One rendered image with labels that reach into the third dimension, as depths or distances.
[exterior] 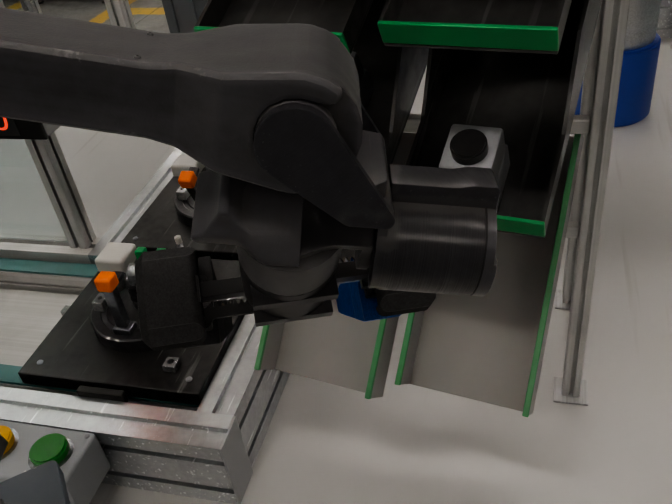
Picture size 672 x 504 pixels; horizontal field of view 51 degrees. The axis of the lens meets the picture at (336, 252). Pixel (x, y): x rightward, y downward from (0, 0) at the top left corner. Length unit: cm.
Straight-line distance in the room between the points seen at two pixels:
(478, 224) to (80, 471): 59
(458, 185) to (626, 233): 86
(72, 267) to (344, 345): 51
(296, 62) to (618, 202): 101
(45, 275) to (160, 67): 86
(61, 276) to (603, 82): 79
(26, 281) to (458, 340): 69
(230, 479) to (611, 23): 58
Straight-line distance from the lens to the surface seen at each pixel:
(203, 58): 31
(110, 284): 85
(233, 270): 98
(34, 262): 118
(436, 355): 75
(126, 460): 87
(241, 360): 87
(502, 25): 53
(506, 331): 74
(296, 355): 79
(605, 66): 67
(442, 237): 35
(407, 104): 69
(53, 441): 84
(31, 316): 112
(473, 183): 35
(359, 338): 76
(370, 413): 91
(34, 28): 34
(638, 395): 95
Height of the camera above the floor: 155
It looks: 37 degrees down
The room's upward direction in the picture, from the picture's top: 8 degrees counter-clockwise
